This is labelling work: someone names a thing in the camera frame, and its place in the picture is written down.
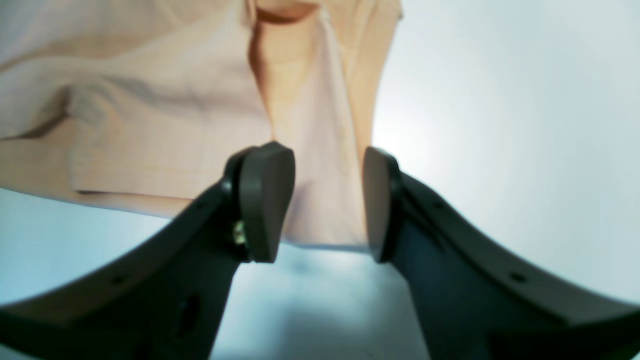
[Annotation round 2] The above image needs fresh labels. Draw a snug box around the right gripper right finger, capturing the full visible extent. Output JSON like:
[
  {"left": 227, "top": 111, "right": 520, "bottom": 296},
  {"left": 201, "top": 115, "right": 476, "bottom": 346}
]
[{"left": 362, "top": 146, "right": 640, "bottom": 360}]

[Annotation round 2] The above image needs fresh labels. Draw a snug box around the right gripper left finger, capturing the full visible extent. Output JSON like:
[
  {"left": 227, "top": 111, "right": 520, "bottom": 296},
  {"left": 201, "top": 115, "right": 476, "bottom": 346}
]
[{"left": 1, "top": 141, "right": 296, "bottom": 360}]

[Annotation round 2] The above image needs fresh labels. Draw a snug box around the peach pink T-shirt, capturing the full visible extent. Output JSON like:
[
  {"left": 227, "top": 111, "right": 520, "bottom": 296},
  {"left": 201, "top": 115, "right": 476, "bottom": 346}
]
[{"left": 1, "top": 0, "right": 403, "bottom": 245}]

